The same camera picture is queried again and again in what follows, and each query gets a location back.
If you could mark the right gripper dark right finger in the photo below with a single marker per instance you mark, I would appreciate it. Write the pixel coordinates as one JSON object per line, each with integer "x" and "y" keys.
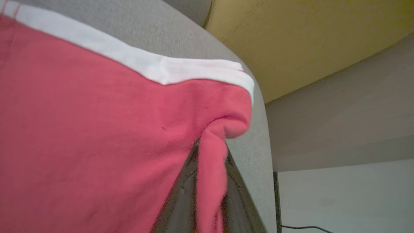
{"x": 239, "y": 207}

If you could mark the yellow cushion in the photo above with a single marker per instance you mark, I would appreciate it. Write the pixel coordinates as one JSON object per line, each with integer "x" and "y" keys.
{"x": 307, "y": 38}

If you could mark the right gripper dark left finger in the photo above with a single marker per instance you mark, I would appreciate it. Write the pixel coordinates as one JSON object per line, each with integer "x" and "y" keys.
{"x": 181, "y": 200}

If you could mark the red shorts white trim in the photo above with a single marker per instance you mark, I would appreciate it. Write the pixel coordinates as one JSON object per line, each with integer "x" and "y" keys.
{"x": 81, "y": 129}

